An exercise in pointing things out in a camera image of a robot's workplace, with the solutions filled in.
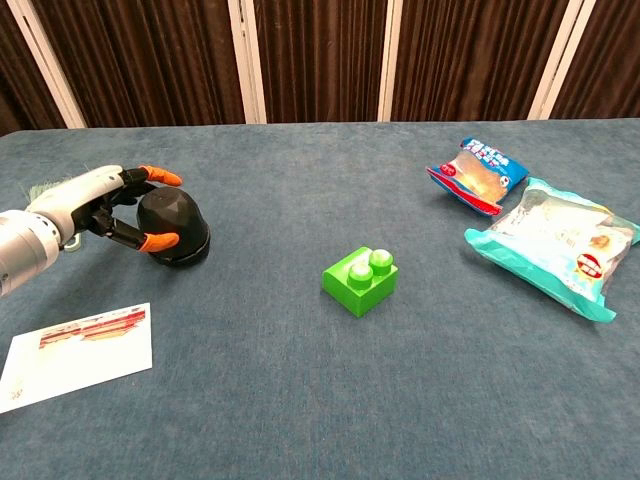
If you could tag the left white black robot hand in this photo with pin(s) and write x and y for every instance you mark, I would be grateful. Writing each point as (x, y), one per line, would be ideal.
(75, 200)

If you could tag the blue felt table mat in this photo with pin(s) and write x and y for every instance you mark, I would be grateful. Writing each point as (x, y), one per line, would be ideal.
(300, 400)

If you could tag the pale green hand brush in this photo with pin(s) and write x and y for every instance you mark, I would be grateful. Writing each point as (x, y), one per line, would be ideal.
(40, 189)

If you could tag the green toy building block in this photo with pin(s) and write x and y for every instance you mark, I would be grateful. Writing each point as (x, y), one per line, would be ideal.
(357, 287)

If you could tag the black round cup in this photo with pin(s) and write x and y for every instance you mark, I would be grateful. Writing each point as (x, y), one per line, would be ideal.
(180, 220)

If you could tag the white partition frame post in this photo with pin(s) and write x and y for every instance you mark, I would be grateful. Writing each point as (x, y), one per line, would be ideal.
(247, 65)
(390, 60)
(555, 60)
(47, 65)

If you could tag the blue snack bag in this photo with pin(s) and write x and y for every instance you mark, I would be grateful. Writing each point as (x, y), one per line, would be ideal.
(475, 180)

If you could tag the dark brown curtain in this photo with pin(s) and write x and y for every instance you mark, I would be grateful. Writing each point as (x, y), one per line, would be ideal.
(150, 60)

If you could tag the white printed card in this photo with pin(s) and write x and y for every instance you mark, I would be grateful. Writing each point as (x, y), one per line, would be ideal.
(85, 360)

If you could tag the teal white snack bag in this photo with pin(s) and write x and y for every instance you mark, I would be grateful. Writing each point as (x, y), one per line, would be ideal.
(550, 240)

